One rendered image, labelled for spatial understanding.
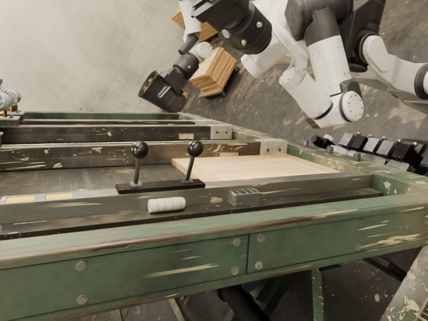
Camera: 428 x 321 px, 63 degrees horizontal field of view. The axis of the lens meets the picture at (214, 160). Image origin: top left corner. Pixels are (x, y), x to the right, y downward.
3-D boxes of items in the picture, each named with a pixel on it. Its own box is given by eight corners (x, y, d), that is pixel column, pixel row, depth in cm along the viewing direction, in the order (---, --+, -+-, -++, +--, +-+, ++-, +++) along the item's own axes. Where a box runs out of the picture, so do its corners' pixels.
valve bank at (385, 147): (456, 167, 118) (422, 130, 107) (435, 202, 118) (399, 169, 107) (347, 142, 163) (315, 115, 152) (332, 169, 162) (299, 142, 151)
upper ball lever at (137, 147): (144, 194, 77) (152, 148, 69) (127, 195, 76) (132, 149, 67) (141, 182, 80) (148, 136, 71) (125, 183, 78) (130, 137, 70)
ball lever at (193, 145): (195, 190, 82) (207, 147, 74) (179, 192, 81) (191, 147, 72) (190, 179, 85) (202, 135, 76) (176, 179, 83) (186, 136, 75)
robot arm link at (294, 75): (250, 55, 79) (286, 94, 85) (281, 26, 75) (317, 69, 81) (248, 46, 84) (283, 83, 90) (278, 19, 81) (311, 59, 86)
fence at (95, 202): (369, 187, 103) (371, 174, 103) (-1, 224, 66) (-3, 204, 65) (356, 183, 108) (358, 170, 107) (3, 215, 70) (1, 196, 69)
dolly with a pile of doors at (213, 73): (244, 64, 455) (221, 44, 436) (227, 98, 444) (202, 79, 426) (220, 72, 508) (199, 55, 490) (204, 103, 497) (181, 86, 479)
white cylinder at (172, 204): (150, 215, 74) (185, 211, 77) (150, 202, 73) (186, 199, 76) (147, 210, 76) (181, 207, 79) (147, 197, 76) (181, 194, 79)
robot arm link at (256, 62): (233, 61, 76) (262, 86, 84) (271, 25, 72) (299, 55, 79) (220, 34, 83) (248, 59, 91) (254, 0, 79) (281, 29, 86)
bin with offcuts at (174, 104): (192, 90, 567) (160, 67, 538) (178, 117, 557) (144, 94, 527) (179, 94, 612) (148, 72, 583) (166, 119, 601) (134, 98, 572)
